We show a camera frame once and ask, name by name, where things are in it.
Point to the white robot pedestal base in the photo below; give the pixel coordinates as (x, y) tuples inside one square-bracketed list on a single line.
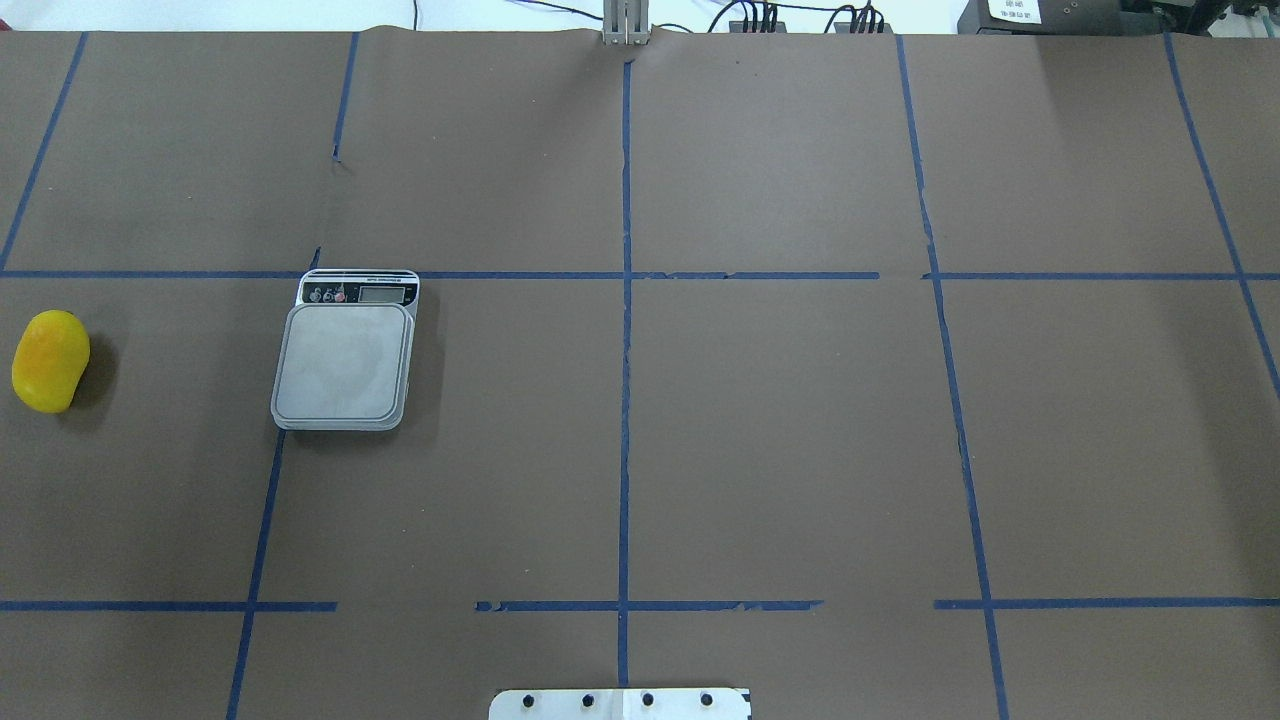
[(623, 703)]

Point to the yellow mango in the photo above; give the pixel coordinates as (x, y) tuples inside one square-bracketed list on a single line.
[(50, 360)]

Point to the black usb hub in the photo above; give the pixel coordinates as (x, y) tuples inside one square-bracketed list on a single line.
[(766, 24), (871, 22)]

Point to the black computer box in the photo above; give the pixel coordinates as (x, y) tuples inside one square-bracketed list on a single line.
[(1055, 18)]

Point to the silver digital kitchen scale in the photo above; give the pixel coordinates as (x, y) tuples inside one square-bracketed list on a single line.
[(347, 345)]

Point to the black usb hub right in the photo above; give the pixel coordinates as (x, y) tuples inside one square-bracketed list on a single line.
[(871, 22)]

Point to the black usb hub left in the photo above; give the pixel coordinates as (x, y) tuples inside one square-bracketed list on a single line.
[(766, 24)]

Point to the aluminium frame post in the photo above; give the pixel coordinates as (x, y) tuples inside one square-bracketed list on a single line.
[(626, 22)]

